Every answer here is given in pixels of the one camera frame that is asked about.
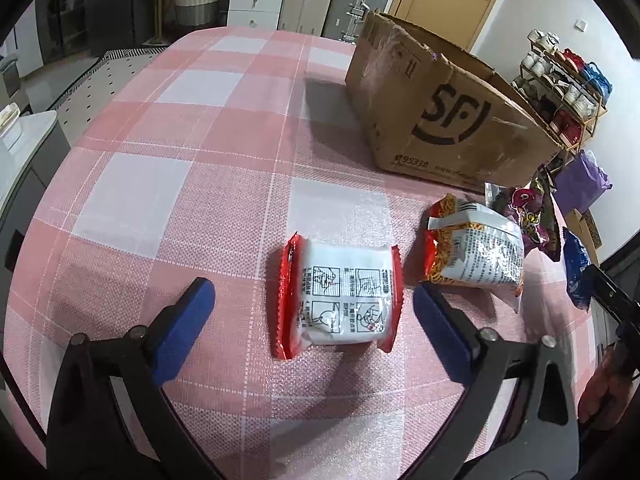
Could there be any cream dotted rug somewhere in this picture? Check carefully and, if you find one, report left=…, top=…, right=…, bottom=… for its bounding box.
left=47, top=45, right=168, bottom=111

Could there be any red white snack packet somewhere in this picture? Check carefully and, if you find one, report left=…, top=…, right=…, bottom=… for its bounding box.
left=272, top=232, right=403, bottom=361

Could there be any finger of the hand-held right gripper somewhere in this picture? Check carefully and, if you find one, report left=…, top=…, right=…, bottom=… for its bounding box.
left=582, top=262, right=640, bottom=333

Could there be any flat cardboard piece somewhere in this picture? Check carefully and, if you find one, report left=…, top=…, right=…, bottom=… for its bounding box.
left=565, top=209, right=601, bottom=267

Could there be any blue snack packet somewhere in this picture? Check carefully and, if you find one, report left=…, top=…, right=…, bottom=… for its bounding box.
left=562, top=227, right=597, bottom=311

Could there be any pink plaid tablecloth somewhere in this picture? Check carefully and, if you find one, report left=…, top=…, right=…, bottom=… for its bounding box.
left=0, top=27, right=601, bottom=480

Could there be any brown cardboard box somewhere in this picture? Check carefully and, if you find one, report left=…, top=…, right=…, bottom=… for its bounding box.
left=345, top=11, right=566, bottom=193

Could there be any grey white laundry basket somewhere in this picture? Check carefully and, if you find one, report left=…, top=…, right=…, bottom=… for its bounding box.
left=174, top=0, right=222, bottom=28

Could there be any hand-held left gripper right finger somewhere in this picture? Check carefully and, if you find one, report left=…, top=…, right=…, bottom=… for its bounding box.
left=412, top=282, right=583, bottom=480

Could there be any person's right hand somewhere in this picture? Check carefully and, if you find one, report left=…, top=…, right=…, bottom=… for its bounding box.
left=579, top=346, right=634, bottom=432

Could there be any orange white noodle snack packet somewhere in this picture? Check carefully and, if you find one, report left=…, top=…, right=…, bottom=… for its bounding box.
left=422, top=194, right=526, bottom=313

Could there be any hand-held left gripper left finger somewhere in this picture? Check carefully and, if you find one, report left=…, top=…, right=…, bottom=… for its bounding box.
left=47, top=277, right=221, bottom=480

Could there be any wooden shoe rack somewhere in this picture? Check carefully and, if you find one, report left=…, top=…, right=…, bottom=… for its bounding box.
left=512, top=30, right=613, bottom=153

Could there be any silver suitcase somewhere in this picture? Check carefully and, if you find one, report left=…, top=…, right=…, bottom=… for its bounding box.
left=322, top=0, right=396, bottom=43

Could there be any purple snack packet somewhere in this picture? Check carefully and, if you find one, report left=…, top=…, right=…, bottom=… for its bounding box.
left=484, top=165, right=563, bottom=263

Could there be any grey refrigerator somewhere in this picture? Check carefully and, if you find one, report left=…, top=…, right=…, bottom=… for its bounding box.
left=82, top=0, right=148, bottom=56

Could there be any shelved sneakers collection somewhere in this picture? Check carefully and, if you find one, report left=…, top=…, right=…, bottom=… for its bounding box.
left=512, top=30, right=613, bottom=148

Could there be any white side cabinet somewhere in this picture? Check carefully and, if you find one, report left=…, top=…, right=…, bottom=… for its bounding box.
left=0, top=110, right=73, bottom=241

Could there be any purple bag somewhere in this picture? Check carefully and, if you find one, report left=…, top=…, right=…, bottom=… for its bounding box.
left=555, top=150, right=613, bottom=216

